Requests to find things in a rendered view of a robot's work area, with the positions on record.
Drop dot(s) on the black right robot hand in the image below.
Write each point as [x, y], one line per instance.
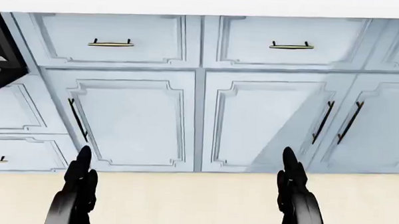
[296, 195]

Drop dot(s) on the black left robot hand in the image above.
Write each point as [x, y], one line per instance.
[73, 187]

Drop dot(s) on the black oven appliance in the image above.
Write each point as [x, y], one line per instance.
[1, 60]

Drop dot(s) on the pale blue cabinet drawer front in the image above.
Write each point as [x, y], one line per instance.
[288, 42]
[25, 153]
[16, 105]
[112, 39]
[393, 44]

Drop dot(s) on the pale blue cabinet door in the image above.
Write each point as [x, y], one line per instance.
[375, 123]
[132, 119]
[262, 121]

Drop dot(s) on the white countertop slab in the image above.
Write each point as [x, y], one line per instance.
[203, 2]

